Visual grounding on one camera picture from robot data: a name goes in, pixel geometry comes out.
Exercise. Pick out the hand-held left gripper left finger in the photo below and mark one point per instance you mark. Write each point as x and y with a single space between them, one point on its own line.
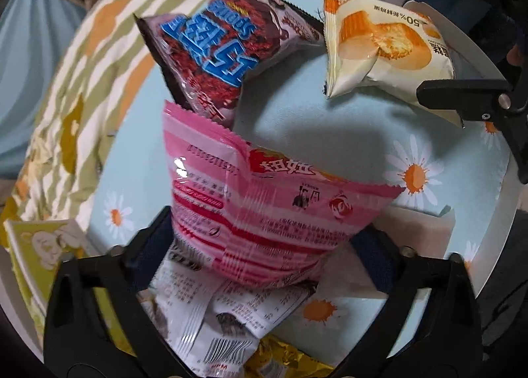
152 264

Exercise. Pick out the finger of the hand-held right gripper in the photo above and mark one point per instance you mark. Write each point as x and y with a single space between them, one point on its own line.
491 19
474 101

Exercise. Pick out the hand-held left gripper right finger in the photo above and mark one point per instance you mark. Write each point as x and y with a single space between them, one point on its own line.
375 260

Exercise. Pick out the cream orange cake packet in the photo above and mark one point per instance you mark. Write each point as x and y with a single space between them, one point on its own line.
383 48

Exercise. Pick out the pink striped snack packet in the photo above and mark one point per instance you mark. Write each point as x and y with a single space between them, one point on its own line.
268 217

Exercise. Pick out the green cardboard box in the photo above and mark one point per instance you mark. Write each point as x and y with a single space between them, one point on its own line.
37 246

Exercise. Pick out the white barcode snack packet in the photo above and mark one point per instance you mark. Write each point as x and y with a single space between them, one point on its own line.
198 332

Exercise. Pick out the white face print snack packet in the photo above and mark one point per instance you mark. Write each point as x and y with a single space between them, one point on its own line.
268 312

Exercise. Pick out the gold foil snack packet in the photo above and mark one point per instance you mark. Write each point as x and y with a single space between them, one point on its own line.
284 357

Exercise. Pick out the green striped floral blanket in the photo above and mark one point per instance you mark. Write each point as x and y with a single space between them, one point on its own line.
95 73

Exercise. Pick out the brown chocolate snack packet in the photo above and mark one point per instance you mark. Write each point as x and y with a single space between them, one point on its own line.
214 44

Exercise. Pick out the light blue cloth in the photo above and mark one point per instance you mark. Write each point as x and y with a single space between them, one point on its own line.
24 73

